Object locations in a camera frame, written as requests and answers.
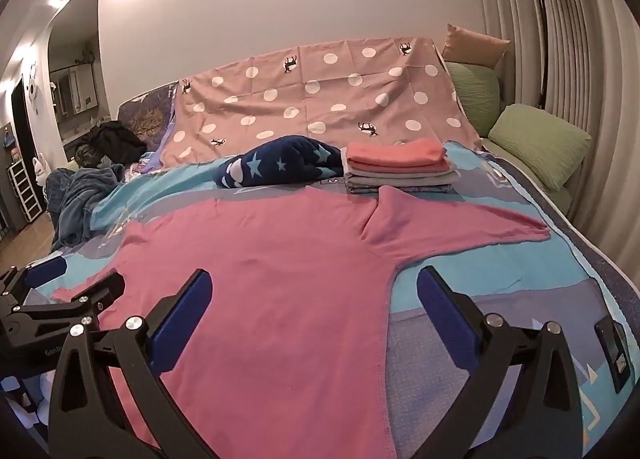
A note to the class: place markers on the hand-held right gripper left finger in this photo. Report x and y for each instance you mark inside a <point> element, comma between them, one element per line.
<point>182,319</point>

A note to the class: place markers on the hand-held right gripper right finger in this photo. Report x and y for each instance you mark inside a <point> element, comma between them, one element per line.
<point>444,320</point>

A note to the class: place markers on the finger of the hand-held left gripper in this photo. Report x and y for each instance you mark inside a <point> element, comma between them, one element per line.
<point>47,270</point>
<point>102,289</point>

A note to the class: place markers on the pink shirt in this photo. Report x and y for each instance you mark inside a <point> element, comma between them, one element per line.
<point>275,289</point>

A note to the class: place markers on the dark clothes heap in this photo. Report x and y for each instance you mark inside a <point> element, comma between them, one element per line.
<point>115,139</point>

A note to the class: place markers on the blue grey patterned bed sheet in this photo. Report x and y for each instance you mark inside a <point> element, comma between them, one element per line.
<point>500,279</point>

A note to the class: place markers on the dusty blue blanket heap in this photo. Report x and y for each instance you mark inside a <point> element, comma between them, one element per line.
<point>75,199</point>

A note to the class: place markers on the white shelf rack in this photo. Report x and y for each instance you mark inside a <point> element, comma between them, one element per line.
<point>25,189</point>

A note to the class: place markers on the white cat figure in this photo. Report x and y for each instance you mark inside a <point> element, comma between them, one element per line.
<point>40,174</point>

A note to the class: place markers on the purple patterned folded garment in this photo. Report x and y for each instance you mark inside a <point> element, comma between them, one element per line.
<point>395,189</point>

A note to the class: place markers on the grey folded garment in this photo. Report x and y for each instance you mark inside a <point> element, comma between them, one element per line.
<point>400,179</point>

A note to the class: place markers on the light pink folded garment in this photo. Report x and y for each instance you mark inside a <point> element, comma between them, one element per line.
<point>400,168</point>

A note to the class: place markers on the green seat cushion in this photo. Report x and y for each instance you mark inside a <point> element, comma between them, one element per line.
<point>557,199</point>

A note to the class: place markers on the black rectangular device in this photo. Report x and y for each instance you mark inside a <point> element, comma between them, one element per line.
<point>612,346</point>

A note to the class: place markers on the purple patterned quilt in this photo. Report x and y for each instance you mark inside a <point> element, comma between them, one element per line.
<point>145,119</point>

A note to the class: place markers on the navy star blanket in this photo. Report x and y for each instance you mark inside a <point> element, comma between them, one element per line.
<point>280,159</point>

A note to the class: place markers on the large green pillow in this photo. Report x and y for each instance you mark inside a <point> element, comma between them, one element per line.
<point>540,144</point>

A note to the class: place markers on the small green pillow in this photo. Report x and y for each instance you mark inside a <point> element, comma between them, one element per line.
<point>475,94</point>

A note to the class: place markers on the pink polka dot cloth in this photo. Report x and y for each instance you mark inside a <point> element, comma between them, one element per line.
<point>300,104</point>

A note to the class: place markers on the tan pillow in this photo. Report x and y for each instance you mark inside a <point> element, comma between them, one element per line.
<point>475,46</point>

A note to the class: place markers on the white pleated curtain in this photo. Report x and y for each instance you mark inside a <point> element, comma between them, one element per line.
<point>580,64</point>

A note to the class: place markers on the white wall ornament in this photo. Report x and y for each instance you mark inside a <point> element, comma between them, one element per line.
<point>32,89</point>

